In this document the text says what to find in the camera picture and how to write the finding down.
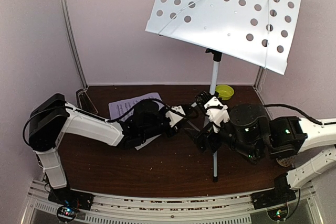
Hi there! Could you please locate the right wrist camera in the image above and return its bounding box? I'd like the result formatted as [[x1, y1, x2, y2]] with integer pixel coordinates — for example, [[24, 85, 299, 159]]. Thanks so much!
[[195, 91, 230, 133]]

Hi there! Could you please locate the brown wooden metronome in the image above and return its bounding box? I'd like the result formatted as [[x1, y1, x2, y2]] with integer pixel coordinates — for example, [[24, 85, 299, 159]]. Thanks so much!
[[76, 89, 98, 115]]

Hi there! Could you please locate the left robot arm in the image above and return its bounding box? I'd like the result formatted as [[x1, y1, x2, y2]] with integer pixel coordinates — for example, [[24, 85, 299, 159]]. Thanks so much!
[[23, 93, 186, 205]]

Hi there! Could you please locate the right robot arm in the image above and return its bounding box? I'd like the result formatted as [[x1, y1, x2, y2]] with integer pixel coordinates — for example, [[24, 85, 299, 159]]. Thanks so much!
[[187, 104, 335, 204]]

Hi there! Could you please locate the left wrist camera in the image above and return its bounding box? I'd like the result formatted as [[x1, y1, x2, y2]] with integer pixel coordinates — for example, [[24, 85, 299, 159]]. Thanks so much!
[[165, 105, 186, 128]]

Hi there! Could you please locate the patterned paper cup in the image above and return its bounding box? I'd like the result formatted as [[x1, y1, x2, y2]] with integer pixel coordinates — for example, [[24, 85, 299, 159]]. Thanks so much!
[[276, 156, 295, 167]]

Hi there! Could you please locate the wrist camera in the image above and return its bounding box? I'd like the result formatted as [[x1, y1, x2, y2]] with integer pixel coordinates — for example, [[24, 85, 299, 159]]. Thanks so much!
[[165, 105, 186, 128], [195, 91, 230, 133]]

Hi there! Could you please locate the white sheet music page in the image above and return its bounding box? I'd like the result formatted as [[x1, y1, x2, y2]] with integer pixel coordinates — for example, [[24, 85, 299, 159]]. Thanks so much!
[[135, 135, 160, 151]]

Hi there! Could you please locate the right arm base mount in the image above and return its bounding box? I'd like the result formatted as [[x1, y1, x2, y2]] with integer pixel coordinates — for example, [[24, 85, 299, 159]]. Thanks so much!
[[251, 189, 296, 222]]

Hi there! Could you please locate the white perforated music stand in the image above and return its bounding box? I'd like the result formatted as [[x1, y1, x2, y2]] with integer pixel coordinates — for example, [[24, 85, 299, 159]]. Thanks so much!
[[145, 0, 303, 183]]

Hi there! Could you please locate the aluminium front rail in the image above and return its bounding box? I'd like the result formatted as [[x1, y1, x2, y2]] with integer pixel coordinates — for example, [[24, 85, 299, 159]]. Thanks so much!
[[19, 180, 327, 223]]

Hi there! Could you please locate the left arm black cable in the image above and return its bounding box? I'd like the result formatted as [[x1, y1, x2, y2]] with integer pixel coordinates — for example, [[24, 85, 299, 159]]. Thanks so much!
[[22, 98, 200, 151]]

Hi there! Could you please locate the left aluminium corner post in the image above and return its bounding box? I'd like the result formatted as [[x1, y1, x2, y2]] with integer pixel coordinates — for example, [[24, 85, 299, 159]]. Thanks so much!
[[60, 0, 88, 90]]

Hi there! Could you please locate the green plastic bowl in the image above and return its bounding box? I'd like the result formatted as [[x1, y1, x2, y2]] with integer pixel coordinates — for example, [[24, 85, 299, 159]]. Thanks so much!
[[215, 85, 235, 101]]

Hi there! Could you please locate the purple sheet music page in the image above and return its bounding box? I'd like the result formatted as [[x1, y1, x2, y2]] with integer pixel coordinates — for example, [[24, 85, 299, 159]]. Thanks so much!
[[108, 92, 161, 119]]

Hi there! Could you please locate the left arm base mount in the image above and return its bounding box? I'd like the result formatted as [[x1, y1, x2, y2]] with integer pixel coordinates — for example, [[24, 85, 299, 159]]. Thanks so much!
[[48, 190, 94, 223]]

